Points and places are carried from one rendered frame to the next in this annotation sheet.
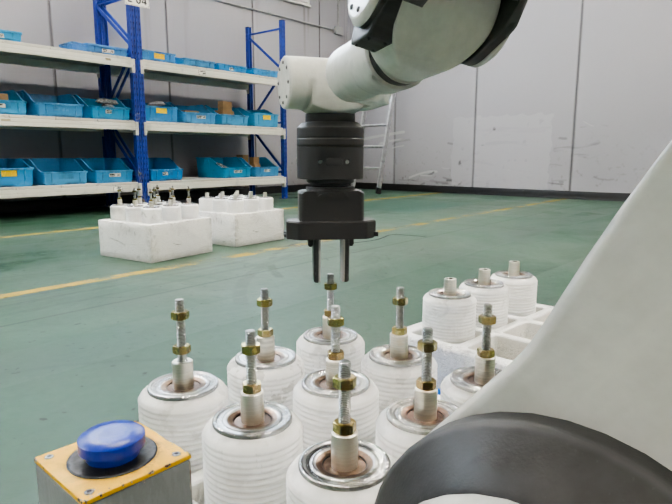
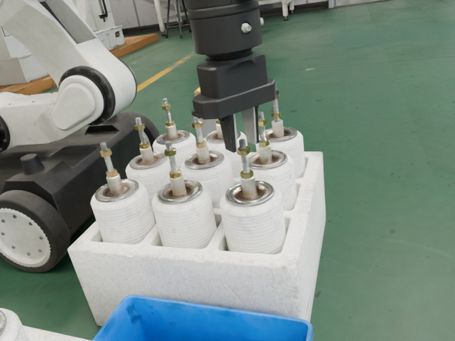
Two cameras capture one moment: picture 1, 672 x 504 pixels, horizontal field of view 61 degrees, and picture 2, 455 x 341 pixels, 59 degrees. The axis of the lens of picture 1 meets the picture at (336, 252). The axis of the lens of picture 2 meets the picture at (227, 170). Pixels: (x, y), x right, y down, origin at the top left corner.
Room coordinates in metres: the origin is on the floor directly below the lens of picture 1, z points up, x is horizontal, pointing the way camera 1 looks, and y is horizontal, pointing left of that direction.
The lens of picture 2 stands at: (1.26, -0.21, 0.55)
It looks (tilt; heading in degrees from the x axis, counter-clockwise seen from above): 25 degrees down; 159
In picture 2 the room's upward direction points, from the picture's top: 9 degrees counter-clockwise
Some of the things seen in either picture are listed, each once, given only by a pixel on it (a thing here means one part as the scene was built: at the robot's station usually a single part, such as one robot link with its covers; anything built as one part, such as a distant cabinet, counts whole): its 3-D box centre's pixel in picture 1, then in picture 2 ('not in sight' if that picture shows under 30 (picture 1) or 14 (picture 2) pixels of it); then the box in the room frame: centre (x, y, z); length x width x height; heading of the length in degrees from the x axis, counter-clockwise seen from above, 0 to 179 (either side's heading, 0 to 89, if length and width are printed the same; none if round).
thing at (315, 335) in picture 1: (330, 336); (249, 193); (0.76, 0.01, 0.25); 0.08 x 0.08 x 0.01
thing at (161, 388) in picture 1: (183, 386); (278, 134); (0.59, 0.17, 0.25); 0.08 x 0.08 x 0.01
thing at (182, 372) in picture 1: (182, 374); (277, 128); (0.59, 0.17, 0.26); 0.02 x 0.02 x 0.03
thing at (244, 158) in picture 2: (330, 300); (245, 163); (0.76, 0.01, 0.30); 0.01 x 0.01 x 0.08
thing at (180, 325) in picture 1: (180, 333); (275, 105); (0.59, 0.17, 0.31); 0.01 x 0.01 x 0.08
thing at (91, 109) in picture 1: (97, 108); not in sight; (5.15, 2.10, 0.90); 0.50 x 0.38 x 0.21; 50
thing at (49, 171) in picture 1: (52, 171); not in sight; (4.81, 2.37, 0.36); 0.50 x 0.38 x 0.21; 51
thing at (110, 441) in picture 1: (112, 447); not in sight; (0.33, 0.14, 0.32); 0.04 x 0.04 x 0.02
